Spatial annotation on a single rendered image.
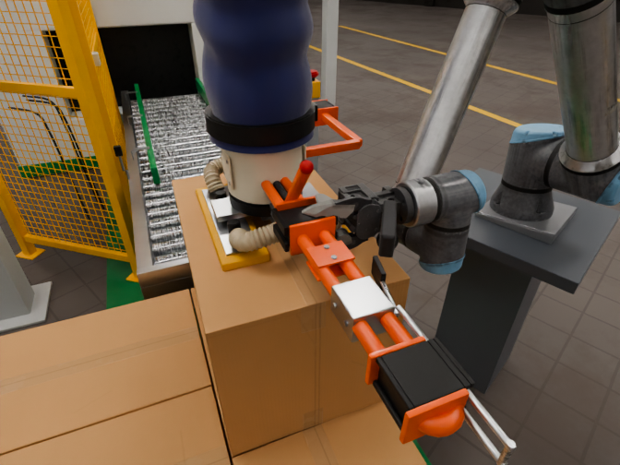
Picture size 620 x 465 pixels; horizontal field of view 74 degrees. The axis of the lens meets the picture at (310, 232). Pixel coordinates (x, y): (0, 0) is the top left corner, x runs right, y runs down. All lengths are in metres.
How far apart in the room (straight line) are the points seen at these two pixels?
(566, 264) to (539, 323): 0.97
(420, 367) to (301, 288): 0.36
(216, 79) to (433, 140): 0.47
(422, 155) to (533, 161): 0.51
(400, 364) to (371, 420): 0.62
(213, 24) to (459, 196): 0.53
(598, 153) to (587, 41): 0.33
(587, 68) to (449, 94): 0.28
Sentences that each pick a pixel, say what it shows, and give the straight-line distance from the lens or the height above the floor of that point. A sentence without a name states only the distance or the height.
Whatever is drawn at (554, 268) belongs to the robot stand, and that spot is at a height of 0.75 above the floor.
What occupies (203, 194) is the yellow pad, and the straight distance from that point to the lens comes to 1.07.
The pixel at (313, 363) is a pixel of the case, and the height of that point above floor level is 0.78.
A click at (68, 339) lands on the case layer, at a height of 0.54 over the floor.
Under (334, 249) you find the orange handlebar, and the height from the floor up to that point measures 1.09.
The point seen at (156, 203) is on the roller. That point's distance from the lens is 1.96.
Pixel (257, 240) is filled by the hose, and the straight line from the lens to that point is 0.78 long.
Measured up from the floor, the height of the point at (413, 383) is 1.10.
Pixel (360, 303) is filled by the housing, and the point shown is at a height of 1.09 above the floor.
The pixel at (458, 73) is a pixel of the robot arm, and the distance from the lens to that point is 0.96.
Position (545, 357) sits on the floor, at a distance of 2.15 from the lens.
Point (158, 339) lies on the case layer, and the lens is 1.30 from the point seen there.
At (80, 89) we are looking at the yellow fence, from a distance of 1.98.
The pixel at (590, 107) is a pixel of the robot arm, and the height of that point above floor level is 1.19.
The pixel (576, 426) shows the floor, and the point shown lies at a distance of 1.97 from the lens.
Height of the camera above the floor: 1.47
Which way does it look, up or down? 34 degrees down
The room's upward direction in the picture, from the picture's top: straight up
